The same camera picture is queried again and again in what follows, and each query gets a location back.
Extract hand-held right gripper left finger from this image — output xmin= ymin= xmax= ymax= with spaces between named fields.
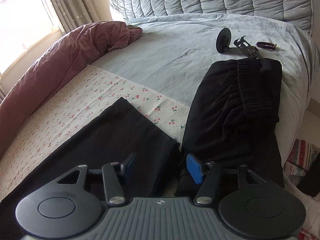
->
xmin=54 ymin=153 xmax=137 ymax=205

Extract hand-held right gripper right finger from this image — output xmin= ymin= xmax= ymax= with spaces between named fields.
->
xmin=186 ymin=154 xmax=269 ymax=205

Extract black pants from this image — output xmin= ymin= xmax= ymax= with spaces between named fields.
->
xmin=0 ymin=96 xmax=181 ymax=240

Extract folded black pants elastic waistband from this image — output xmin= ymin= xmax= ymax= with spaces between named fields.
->
xmin=174 ymin=57 xmax=286 ymax=197

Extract cherry print bed sheet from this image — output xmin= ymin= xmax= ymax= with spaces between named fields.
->
xmin=0 ymin=65 xmax=190 ymax=170

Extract colourful striped box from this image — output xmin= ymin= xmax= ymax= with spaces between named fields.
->
xmin=284 ymin=139 xmax=320 ymax=180

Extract dark object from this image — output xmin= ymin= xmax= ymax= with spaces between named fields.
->
xmin=297 ymin=175 xmax=320 ymax=198

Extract pink duvet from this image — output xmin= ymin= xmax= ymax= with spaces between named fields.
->
xmin=0 ymin=21 xmax=143 ymax=120

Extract dark red hair band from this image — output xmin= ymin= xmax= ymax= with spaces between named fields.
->
xmin=256 ymin=42 xmax=277 ymax=51

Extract grey quilted headboard cover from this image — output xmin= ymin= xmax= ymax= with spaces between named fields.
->
xmin=109 ymin=0 xmax=315 ymax=34

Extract beige patterned curtain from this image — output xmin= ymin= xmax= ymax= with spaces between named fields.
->
xmin=42 ymin=0 xmax=113 ymax=34

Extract window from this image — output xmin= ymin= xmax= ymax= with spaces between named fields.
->
xmin=0 ymin=0 xmax=63 ymax=75

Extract black disc metal bracket stand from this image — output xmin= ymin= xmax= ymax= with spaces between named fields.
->
xmin=216 ymin=27 xmax=263 ymax=60

